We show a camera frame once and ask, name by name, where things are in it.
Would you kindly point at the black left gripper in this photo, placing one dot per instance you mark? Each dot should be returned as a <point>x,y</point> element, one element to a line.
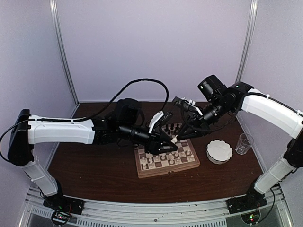
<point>156,141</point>

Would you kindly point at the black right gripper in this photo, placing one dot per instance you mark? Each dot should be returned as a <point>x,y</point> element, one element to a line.
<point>199,125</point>

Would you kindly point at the white knight chess piece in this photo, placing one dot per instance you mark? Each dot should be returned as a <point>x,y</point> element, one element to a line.
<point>151,163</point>

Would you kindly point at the wooden chess board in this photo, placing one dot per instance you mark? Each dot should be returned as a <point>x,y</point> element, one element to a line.
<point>162,167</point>

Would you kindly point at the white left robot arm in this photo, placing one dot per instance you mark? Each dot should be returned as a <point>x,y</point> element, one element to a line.
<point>118,124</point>

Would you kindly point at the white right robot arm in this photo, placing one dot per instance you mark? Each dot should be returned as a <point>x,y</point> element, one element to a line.
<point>242,98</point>

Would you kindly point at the black chess pieces rows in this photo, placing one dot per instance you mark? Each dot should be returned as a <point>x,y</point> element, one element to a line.
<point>171,129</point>

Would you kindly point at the right round controller board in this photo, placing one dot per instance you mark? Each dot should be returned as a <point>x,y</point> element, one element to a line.
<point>250,218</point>

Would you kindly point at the round controller board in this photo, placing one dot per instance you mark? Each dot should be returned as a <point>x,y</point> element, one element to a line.
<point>250,218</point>
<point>60,218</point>

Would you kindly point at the left round controller board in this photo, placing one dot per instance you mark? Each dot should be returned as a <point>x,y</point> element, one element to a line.
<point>60,218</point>

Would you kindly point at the white scalloped ceramic bowl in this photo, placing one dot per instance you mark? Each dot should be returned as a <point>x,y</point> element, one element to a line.
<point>219,152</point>

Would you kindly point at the clear drinking glass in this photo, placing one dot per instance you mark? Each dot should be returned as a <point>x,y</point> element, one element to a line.
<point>244,143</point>

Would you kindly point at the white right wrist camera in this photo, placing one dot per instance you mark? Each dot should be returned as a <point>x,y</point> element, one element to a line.
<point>187,105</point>

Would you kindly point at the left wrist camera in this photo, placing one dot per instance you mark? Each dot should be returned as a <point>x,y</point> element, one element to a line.
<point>159,117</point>

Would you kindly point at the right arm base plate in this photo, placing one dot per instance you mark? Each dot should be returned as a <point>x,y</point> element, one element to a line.
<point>244,203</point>

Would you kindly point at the aluminium front rail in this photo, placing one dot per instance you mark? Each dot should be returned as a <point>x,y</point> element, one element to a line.
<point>211,213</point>

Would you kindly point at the right aluminium frame post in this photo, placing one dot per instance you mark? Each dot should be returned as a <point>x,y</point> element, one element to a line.
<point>248,38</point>

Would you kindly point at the aluminium frame post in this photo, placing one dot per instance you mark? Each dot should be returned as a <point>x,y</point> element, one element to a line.
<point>248,38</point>
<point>63,57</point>

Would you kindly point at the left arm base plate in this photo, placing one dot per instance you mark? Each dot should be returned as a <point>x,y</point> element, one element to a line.
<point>65,204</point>

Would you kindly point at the left aluminium frame post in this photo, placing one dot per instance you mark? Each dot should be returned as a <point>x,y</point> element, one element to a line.
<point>63,57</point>

